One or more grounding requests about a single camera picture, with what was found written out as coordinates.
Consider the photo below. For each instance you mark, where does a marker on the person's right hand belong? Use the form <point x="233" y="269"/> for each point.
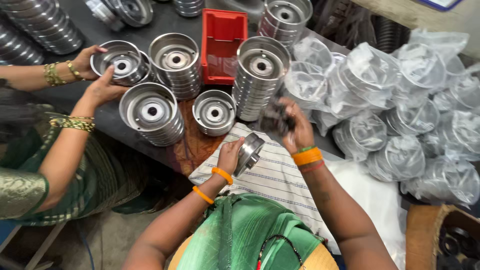
<point x="300" y="129"/>

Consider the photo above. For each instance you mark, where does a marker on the blue and white tray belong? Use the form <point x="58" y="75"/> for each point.
<point x="442" y="3"/>

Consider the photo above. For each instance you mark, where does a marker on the person's right fingers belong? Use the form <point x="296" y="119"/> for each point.
<point x="289" y="110"/>

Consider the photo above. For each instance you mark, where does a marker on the red plastic bin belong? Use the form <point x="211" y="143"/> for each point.
<point x="223" y="45"/>

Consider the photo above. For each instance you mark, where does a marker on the white striped cloth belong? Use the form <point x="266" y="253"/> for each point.
<point x="270" y="176"/>

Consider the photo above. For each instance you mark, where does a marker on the orange bangle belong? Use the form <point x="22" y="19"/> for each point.
<point x="222" y="175"/>
<point x="203" y="195"/>

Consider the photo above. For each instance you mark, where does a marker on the wooden stool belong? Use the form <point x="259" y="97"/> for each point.
<point x="30" y="247"/>

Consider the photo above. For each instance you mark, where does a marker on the person's left hand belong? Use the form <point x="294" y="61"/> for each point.
<point x="228" y="155"/>

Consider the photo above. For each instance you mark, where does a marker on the gold bangles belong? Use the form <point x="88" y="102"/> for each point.
<point x="60" y="73"/>
<point x="73" y="123"/>

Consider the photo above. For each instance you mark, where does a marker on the red wrist thread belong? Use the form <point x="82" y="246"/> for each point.
<point x="312" y="167"/>

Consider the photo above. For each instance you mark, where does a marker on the white plastic sheet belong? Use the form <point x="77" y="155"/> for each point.
<point x="375" y="210"/>

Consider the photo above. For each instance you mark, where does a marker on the wooden bench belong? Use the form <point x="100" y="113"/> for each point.
<point x="423" y="18"/>

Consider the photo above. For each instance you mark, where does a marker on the orange and green bangles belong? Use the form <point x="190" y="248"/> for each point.
<point x="307" y="155"/>

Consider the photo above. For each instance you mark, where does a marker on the stack of steel pulleys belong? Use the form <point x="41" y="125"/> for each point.
<point x="188" y="6"/>
<point x="17" y="48"/>
<point x="45" y="24"/>
<point x="285" y="18"/>
<point x="258" y="80"/>
<point x="176" y="67"/>
<point x="123" y="11"/>
<point x="152" y="112"/>

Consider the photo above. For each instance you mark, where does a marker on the dark grey wiping rag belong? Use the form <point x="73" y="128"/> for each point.
<point x="274" y="119"/>

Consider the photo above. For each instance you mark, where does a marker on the cardboard box of black parts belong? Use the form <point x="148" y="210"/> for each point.
<point x="444" y="240"/>

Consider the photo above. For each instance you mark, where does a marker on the heap of plastic-bagged pulleys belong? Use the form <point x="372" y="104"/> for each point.
<point x="390" y="112"/>

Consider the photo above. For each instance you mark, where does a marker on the brown patterned cloth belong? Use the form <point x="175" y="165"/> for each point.
<point x="195" y="144"/>

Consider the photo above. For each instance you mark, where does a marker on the heap of black rubber parts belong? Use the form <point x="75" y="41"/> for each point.
<point x="352" y="26"/>

